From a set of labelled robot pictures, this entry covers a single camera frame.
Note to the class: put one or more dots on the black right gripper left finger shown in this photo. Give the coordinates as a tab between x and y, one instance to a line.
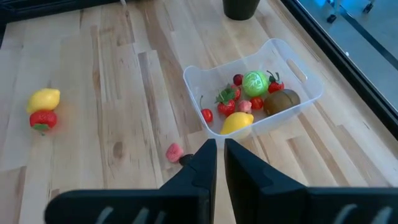
186	202

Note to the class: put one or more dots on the clear plastic tupperware container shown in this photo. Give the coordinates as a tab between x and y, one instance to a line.
280	62

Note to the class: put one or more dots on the small red cherry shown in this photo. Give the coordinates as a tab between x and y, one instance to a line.
237	79

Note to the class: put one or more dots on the office chair with white base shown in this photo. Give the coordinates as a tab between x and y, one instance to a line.
331	18

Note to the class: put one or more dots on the black frame side rails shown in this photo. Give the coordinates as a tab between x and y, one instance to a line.
18	14

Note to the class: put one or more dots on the black frame back rail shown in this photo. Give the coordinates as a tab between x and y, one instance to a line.
342	60

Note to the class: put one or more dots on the green lettuce ball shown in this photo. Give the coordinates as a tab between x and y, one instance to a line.
255	83

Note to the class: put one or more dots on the brown kiwi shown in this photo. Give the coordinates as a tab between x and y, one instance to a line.
281	101

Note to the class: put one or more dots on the small yellow plastic lemon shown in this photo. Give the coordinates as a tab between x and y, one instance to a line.
237	122

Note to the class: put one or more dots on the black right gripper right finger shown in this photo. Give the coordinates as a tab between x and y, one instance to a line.
264	202

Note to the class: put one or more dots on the large yellow plastic lemon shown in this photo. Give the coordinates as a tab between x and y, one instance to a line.
43	100

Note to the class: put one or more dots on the pink raspberry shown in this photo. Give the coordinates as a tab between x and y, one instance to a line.
244	106
174	152

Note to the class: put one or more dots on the green plant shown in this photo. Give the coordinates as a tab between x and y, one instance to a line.
241	9

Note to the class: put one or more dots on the large red plastic strawberry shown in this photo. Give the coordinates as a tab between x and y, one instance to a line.
43	120

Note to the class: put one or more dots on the small strawberry with green leaves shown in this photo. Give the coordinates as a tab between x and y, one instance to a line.
237	92
226	107
275	86

